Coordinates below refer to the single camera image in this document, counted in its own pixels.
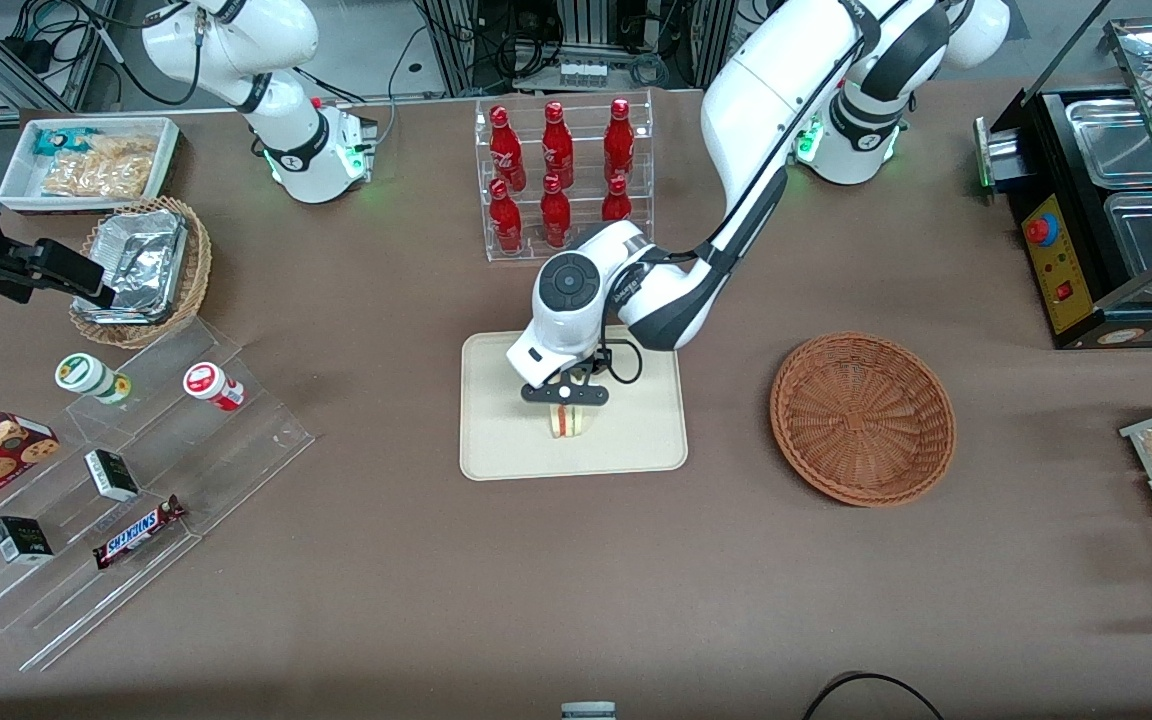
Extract clear bag of chips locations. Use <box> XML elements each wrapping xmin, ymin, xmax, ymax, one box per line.
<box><xmin>40</xmin><ymin>136</ymin><xmax>158</xmax><ymax>200</ymax></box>

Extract black hot food warmer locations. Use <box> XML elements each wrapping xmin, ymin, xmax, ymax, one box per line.
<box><xmin>973</xmin><ymin>15</ymin><xmax>1152</xmax><ymax>351</ymax></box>

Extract clear acrylic bottle rack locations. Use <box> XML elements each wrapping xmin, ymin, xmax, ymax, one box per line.
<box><xmin>474</xmin><ymin>89</ymin><xmax>655</xmax><ymax>264</ymax></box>

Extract clear acrylic stepped display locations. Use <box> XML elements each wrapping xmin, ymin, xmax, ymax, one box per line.
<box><xmin>0</xmin><ymin>318</ymin><xmax>318</xmax><ymax>673</ymax></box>

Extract aluminium foil container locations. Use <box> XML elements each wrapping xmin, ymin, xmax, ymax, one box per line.
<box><xmin>72</xmin><ymin>208</ymin><xmax>190</xmax><ymax>325</ymax></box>

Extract teal snack packet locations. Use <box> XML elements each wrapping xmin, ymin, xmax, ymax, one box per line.
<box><xmin>32</xmin><ymin>126</ymin><xmax>98</xmax><ymax>157</ymax></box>

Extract red lidded white cup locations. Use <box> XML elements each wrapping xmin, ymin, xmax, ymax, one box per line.
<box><xmin>182</xmin><ymin>361</ymin><xmax>246</xmax><ymax>413</ymax></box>

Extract white rectangular snack bin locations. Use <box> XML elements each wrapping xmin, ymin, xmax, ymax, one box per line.
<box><xmin>0</xmin><ymin>116</ymin><xmax>182</xmax><ymax>217</ymax></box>

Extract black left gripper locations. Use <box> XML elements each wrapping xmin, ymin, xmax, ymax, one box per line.
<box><xmin>520</xmin><ymin>364</ymin><xmax>611</xmax><ymax>421</ymax></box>

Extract triangular sandwich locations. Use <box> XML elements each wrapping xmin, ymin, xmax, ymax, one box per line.
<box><xmin>547</xmin><ymin>402</ymin><xmax>593</xmax><ymax>440</ymax></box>

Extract small black carton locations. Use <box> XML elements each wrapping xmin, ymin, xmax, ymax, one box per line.
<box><xmin>83</xmin><ymin>448</ymin><xmax>141</xmax><ymax>503</ymax></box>
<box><xmin>0</xmin><ymin>515</ymin><xmax>56</xmax><ymax>566</ymax></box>

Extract round brown wicker basket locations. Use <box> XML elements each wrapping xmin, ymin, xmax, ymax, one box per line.
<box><xmin>769</xmin><ymin>331</ymin><xmax>957</xmax><ymax>508</ymax></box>

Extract oval light wicker basket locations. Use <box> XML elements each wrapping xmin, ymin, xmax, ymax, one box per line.
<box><xmin>68</xmin><ymin>195</ymin><xmax>214</xmax><ymax>351</ymax></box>

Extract snickers chocolate bar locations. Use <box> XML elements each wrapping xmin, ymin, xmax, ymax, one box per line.
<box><xmin>92</xmin><ymin>494</ymin><xmax>188</xmax><ymax>571</ymax></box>

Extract beige plastic tray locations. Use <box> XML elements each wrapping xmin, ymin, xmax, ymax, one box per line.
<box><xmin>460</xmin><ymin>324</ymin><xmax>689</xmax><ymax>482</ymax></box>

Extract green lidded white cup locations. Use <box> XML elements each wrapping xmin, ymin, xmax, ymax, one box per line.
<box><xmin>54</xmin><ymin>352</ymin><xmax>133</xmax><ymax>406</ymax></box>

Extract red cola bottle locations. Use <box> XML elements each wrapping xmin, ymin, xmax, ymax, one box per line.
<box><xmin>488</xmin><ymin>178</ymin><xmax>525</xmax><ymax>255</ymax></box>
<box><xmin>541</xmin><ymin>101</ymin><xmax>576</xmax><ymax>189</ymax></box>
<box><xmin>489</xmin><ymin>105</ymin><xmax>528</xmax><ymax>193</ymax></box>
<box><xmin>603</xmin><ymin>98</ymin><xmax>636</xmax><ymax>184</ymax></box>
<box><xmin>600</xmin><ymin>175</ymin><xmax>634</xmax><ymax>225</ymax></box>
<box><xmin>539</xmin><ymin>174</ymin><xmax>573</xmax><ymax>250</ymax></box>

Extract aluminium frame rail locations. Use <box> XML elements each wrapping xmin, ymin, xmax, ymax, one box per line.
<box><xmin>0</xmin><ymin>0</ymin><xmax>119</xmax><ymax>113</ymax></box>

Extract black floor cable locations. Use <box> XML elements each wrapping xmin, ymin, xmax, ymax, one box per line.
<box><xmin>801</xmin><ymin>671</ymin><xmax>947</xmax><ymax>720</ymax></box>

